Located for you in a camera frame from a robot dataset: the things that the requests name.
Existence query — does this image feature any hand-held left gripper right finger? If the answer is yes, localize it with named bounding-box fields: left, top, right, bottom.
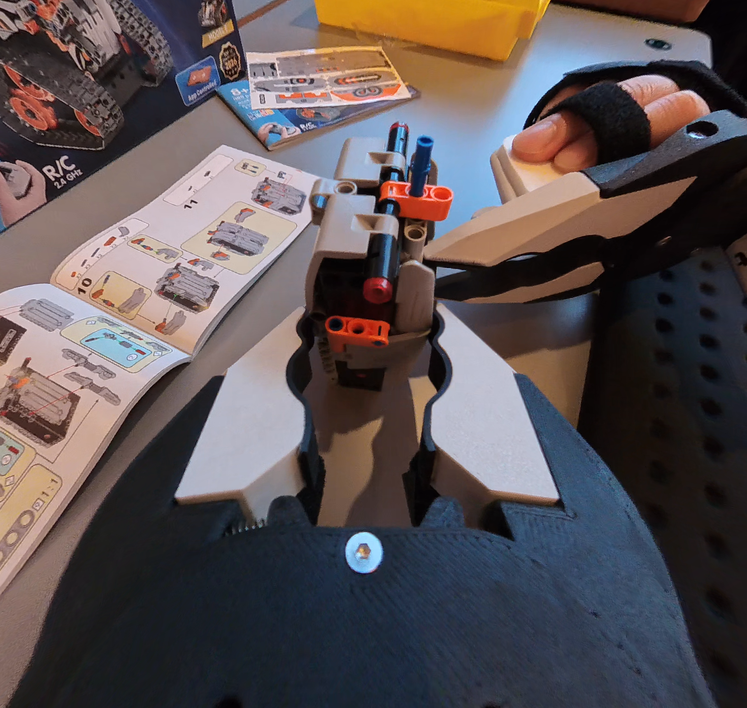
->
left=407, top=304, right=562, bottom=526

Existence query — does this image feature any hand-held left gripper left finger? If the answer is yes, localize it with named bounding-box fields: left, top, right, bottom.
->
left=175, top=305, right=326, bottom=523

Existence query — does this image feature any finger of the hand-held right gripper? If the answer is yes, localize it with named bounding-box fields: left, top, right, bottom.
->
left=433, top=252, right=603, bottom=307
left=422, top=173, right=699, bottom=272

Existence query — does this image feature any grey building block robot model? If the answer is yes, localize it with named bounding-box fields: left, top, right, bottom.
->
left=303, top=120, right=455, bottom=392

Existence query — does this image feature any grey desk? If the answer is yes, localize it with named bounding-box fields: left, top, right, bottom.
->
left=0, top=0, right=714, bottom=604

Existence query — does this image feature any person's right hand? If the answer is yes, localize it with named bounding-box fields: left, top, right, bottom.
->
left=512, top=75, right=713, bottom=175

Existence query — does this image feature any black perforated board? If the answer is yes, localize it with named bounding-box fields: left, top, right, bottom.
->
left=578, top=247, right=747, bottom=708

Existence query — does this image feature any open instruction manual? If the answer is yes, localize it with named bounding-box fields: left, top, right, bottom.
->
left=0, top=145, right=322, bottom=595

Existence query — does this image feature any yellow plastic bin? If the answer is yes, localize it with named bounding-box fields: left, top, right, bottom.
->
left=306, top=0, right=566, bottom=61

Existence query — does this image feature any white sticker sheet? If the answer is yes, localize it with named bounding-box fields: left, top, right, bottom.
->
left=246, top=46, right=409, bottom=109

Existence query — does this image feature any small blue booklet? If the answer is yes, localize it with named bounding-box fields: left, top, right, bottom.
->
left=217, top=81, right=421, bottom=151

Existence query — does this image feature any blue robot kit box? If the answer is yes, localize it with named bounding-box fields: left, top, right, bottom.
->
left=0, top=0, right=246, bottom=233

